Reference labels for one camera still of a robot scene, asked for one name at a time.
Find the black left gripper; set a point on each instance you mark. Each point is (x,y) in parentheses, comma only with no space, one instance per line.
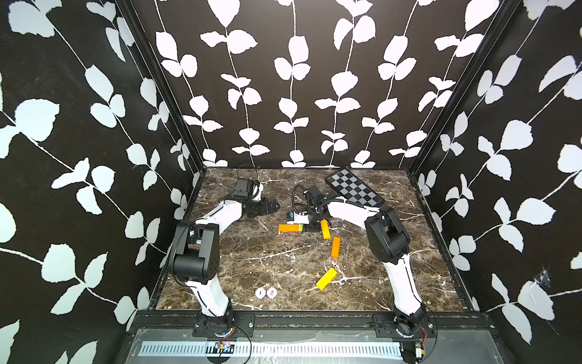
(265,209)

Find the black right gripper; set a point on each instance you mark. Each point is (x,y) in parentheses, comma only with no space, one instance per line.
(308,227)

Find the short yellow building block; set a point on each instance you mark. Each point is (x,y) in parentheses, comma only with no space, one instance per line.
(325,229)

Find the orange building block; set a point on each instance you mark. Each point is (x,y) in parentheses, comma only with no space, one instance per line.
(288,228)
(335,249)

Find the long yellow building block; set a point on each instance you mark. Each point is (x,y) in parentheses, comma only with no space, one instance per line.
(326,279)

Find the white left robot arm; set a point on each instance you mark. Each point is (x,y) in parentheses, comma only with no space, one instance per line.
(194,256)

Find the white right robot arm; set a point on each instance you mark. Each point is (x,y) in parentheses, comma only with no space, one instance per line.
(388,241)

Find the black white checkerboard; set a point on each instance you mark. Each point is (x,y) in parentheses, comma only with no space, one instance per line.
(351,187)

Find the round white sticker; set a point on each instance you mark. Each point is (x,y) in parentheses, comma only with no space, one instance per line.
(260,293)

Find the hexagonal white sticker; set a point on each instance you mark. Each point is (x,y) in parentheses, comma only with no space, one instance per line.
(272,293)

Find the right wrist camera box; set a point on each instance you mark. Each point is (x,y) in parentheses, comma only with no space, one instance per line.
(297,218)

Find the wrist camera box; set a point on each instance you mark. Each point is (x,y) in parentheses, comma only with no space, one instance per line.
(246,189)
(297,218)

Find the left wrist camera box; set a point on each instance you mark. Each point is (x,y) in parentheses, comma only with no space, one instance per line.
(246,189)

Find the black front frame rail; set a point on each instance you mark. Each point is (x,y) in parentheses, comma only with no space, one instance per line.
(247,322)

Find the white perforated rail strip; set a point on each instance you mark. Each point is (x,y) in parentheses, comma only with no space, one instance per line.
(245,350)

